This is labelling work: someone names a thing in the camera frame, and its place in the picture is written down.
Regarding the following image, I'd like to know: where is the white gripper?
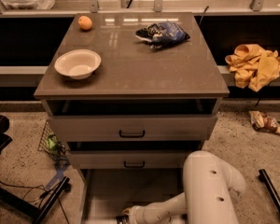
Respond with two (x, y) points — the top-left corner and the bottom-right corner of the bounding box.
(121, 205), (148, 224)

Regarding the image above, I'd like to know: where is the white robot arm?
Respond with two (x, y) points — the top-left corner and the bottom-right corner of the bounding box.
(117, 151), (246, 224)

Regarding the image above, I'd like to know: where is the bottom open drawer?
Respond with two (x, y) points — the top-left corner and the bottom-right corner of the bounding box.
(81, 169), (183, 224)

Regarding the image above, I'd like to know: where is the middle grey drawer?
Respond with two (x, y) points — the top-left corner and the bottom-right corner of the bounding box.
(67, 150), (190, 169)

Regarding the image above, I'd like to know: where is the grey drawer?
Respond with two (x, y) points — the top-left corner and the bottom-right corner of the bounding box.
(49, 115), (217, 142)
(67, 150), (190, 169)

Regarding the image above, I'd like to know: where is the top grey drawer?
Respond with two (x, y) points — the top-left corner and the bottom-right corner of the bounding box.
(49, 115), (217, 142)

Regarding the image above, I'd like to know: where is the grey drawer cabinet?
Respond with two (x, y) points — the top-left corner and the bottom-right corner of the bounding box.
(34, 11), (231, 224)

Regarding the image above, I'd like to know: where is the black stand leg left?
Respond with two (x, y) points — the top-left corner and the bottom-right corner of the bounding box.
(0, 176), (70, 224)

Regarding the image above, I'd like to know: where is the black bar right floor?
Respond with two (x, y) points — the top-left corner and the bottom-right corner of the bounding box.
(259, 169), (280, 215)

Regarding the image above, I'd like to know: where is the white bowl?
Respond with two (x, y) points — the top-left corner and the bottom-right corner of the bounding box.
(54, 49), (101, 80)

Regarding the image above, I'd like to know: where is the brown snack bag on floor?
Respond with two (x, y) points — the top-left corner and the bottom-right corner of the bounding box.
(249, 111), (280, 135)

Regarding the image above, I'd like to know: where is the blue chip bag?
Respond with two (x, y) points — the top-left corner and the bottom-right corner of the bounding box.
(135, 21), (190, 49)

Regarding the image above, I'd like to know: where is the yellow cloth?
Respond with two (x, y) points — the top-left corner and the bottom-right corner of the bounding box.
(225, 44), (280, 91)

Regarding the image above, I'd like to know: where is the orange fruit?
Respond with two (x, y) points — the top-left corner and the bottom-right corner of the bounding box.
(78, 16), (92, 31)

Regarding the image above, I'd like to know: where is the black cable on floor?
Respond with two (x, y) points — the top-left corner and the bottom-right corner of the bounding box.
(0, 171), (71, 224)

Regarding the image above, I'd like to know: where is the wire basket with green item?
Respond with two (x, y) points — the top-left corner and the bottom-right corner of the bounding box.
(38, 121), (68, 161)

